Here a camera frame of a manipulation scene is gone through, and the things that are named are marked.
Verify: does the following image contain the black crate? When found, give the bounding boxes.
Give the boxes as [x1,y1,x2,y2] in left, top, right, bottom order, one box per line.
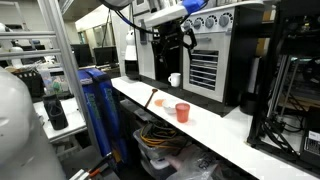
[13,68,46,99]

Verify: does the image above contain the clear container with clutter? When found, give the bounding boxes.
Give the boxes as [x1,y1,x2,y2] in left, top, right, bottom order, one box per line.
[36,66,71,96]

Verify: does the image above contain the pink plastic cup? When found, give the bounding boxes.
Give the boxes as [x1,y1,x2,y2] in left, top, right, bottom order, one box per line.
[175,102,191,124]

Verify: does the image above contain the white and black appliance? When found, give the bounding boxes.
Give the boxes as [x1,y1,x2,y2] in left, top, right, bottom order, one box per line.
[124,29,141,81]

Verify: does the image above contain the white bowl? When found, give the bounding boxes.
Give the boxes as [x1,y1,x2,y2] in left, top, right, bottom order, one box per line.
[161,98,181,115]

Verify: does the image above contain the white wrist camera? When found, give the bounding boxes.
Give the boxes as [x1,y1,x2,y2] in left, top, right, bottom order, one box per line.
[143,3,191,29]

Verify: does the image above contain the black computer monitor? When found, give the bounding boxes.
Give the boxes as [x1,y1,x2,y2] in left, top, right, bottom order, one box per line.
[93,45,119,66]
[70,43,94,68]

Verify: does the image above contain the yellow and black cables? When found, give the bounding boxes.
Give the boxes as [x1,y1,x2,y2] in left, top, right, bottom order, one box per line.
[133,128,188,162]

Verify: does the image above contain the aluminium profile frame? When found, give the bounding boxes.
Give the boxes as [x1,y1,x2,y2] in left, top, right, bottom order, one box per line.
[0,0,103,158]

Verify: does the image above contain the clear plastic bag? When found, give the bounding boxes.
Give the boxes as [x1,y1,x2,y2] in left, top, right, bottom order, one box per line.
[166,146,228,180]

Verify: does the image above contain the white toy fridge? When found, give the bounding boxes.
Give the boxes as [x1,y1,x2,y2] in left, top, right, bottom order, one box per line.
[111,6,158,81]

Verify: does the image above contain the white side table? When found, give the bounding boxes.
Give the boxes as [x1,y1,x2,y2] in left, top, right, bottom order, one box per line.
[33,96,87,143]

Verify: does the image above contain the wooden spoon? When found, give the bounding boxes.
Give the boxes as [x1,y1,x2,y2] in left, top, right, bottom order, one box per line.
[144,88,159,109]

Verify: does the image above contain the white toy kitchen stove unit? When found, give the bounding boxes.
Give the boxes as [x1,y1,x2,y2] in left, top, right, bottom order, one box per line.
[151,0,268,111]

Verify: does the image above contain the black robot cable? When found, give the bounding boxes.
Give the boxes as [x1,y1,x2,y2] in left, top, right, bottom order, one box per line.
[113,8,158,36]

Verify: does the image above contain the white mug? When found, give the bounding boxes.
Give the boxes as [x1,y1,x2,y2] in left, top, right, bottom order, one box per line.
[167,72,182,88]

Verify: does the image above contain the black cylinder container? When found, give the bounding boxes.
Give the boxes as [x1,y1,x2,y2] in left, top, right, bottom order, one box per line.
[239,91,259,116]

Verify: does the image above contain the red handled tool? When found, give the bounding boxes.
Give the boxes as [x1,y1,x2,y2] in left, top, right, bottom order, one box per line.
[69,151,118,180]

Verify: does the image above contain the blue wrist mount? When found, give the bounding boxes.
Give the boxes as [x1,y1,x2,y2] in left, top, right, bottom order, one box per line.
[182,0,208,15]

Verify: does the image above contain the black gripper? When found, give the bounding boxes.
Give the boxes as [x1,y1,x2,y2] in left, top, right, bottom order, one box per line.
[151,23,198,68]

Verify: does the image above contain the yellow cable bundle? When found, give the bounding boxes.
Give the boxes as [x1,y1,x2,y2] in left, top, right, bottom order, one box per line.
[139,124,181,149]

